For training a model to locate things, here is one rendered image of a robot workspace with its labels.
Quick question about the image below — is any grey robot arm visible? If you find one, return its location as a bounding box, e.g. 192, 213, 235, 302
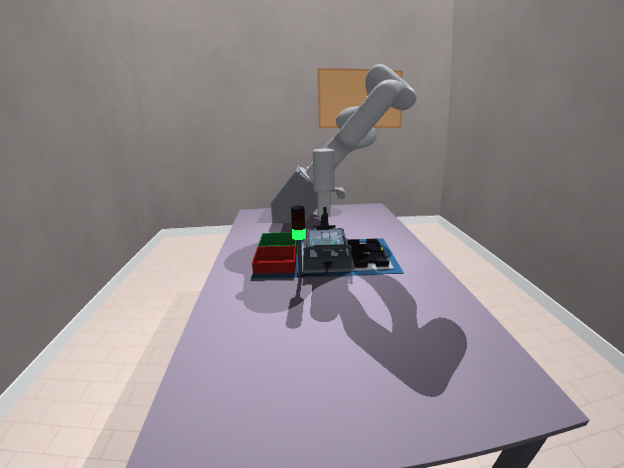
299, 64, 417, 199

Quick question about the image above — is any red bin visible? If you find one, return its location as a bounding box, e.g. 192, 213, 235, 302
252, 246, 296, 274

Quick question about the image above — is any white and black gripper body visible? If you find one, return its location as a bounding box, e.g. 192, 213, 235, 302
315, 190, 331, 217

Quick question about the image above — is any green open bin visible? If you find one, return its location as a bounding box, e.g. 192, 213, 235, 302
258, 232, 297, 254

